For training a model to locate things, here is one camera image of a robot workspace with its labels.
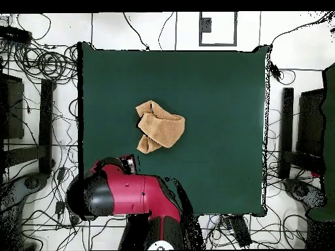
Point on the gray chair base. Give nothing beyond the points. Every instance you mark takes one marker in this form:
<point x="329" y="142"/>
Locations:
<point x="15" y="190"/>
<point x="301" y="189"/>

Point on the tan terry towel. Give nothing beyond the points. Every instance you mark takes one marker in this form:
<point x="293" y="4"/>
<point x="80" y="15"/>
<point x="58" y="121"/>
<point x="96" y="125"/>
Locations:
<point x="162" y="125"/>

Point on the gray floor socket box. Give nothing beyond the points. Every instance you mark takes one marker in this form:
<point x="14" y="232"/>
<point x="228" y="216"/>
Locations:
<point x="206" y="24"/>

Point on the black power adapter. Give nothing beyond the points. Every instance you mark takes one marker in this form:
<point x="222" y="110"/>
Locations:
<point x="61" y="174"/>
<point x="59" y="207"/>
<point x="275" y="72"/>

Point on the black flat device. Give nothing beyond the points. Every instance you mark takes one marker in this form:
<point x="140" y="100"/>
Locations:
<point x="15" y="35"/>

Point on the gray floor hatch frame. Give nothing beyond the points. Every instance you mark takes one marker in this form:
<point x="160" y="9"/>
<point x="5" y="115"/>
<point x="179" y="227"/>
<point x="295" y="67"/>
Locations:
<point x="217" y="44"/>

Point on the black power strip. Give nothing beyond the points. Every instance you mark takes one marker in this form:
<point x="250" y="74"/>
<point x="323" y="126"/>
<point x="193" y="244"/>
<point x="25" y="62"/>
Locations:
<point x="240" y="231"/>

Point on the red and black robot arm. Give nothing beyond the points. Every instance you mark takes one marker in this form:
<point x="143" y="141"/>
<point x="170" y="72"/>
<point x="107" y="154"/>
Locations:
<point x="130" y="193"/>

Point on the dark green table cloth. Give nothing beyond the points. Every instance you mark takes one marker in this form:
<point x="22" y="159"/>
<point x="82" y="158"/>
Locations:
<point x="209" y="104"/>

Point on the black box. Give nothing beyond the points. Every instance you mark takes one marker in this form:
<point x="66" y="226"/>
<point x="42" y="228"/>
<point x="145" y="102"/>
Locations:
<point x="13" y="109"/>
<point x="311" y="117"/>

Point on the black stand base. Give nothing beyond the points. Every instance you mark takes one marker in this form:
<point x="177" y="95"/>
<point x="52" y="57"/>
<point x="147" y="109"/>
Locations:
<point x="45" y="125"/>
<point x="287" y="117"/>

